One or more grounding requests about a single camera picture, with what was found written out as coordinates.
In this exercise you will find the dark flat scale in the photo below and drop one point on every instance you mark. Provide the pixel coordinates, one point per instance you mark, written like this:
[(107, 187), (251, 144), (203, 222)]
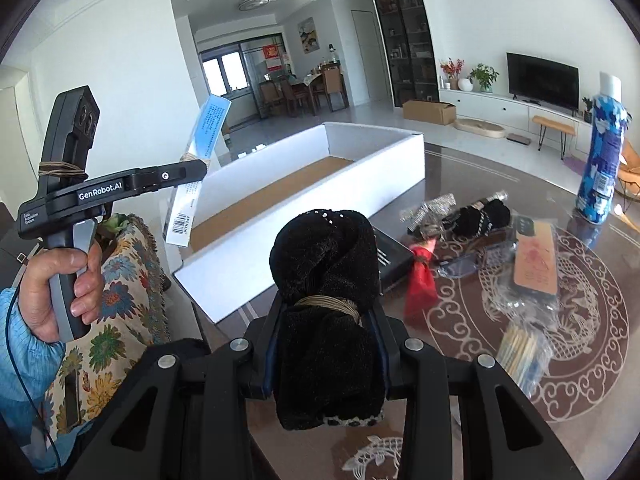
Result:
[(517, 138)]

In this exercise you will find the white television cabinet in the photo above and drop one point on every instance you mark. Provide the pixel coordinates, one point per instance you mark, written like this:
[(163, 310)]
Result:
[(500, 105)]

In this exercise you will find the white door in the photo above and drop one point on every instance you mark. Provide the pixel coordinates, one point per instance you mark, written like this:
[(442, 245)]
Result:
[(362, 55)]

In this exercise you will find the red flower plant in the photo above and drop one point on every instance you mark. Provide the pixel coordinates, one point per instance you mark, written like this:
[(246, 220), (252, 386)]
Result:
[(451, 70)]

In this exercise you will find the wooden dining chair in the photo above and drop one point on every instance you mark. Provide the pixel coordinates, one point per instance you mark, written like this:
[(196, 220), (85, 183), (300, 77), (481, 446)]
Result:
[(270, 95), (334, 85)]

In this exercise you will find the wall painting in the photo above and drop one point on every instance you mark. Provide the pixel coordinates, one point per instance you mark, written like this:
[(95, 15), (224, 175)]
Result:
[(309, 35)]

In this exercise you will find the clear pack with pink card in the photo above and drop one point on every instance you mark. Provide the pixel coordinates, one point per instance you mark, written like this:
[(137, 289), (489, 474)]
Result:
[(537, 265)]

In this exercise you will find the black television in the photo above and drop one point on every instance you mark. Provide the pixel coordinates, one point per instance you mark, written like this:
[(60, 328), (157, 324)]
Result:
[(542, 80)]

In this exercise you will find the orange lounge chair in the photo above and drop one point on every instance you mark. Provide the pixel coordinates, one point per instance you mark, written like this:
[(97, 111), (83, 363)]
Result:
[(631, 170)]

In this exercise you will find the wooden bench with metal legs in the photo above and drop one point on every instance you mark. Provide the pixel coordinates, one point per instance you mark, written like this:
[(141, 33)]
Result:
[(552, 125)]

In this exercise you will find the beige oval mat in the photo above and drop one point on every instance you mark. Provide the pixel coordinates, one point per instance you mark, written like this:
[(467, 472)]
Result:
[(480, 129)]

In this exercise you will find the brown cardboard box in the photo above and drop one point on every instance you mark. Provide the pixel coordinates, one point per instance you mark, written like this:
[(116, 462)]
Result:
[(427, 112)]

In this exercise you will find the person's left hand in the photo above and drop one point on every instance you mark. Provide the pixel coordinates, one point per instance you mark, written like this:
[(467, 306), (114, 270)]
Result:
[(40, 300)]

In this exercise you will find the red packet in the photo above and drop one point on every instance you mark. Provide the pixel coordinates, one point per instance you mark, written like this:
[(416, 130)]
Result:
[(422, 285)]

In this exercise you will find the small potted plant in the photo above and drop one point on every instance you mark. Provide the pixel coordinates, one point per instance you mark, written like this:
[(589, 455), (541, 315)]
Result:
[(587, 109)]

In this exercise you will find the dark glass display cabinet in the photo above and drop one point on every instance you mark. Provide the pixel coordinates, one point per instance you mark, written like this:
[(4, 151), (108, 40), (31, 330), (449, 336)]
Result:
[(405, 35)]

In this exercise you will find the black cloth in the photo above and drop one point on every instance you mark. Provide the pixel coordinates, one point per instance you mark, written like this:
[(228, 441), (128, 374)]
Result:
[(325, 270), (482, 217)]

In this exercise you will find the black printed box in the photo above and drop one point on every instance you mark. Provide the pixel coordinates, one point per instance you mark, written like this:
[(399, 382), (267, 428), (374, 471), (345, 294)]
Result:
[(392, 260)]

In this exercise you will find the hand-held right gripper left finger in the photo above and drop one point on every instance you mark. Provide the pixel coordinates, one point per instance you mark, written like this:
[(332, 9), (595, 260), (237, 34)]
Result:
[(257, 355)]

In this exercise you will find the white cardboard box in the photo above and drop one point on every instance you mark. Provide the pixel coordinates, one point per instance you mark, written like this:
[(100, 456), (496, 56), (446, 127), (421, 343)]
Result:
[(240, 280)]

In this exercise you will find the red wall poster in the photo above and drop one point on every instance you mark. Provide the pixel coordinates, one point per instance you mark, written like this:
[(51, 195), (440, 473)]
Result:
[(273, 55)]

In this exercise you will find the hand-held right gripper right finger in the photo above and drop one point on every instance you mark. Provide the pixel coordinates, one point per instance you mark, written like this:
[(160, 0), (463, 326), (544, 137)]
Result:
[(395, 365)]

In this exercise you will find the green cloth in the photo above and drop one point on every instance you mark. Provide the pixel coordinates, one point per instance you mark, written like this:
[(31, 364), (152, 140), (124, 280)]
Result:
[(116, 222)]

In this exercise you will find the blue white ointment box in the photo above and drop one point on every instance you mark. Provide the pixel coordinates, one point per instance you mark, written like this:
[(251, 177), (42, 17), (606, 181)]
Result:
[(210, 125)]

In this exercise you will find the white round vase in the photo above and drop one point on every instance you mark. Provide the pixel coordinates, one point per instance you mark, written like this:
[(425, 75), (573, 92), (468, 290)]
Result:
[(465, 84)]

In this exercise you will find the clear pack of wooden sticks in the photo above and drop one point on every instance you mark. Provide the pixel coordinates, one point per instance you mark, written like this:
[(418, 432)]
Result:
[(522, 355)]

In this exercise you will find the person's left forearm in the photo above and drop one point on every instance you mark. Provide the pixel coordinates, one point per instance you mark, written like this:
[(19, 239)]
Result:
[(25, 385)]

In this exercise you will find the green potted plant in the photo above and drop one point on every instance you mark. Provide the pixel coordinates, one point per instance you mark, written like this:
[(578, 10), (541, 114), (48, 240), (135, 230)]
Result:
[(484, 76)]

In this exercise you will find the purple mat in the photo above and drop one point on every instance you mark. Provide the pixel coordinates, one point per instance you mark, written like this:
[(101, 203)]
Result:
[(574, 165)]

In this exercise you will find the blue camouflage spray can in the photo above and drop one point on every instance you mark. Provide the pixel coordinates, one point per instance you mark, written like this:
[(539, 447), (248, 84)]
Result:
[(602, 160)]

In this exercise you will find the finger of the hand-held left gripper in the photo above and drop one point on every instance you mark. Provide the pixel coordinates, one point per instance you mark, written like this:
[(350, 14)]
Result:
[(175, 175)]

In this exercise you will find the wooden dining table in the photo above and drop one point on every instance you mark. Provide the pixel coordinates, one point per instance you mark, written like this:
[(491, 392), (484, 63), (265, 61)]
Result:
[(312, 87)]

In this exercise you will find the silver bow hair clip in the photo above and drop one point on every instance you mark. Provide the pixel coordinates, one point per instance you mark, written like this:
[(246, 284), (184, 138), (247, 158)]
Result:
[(425, 212)]

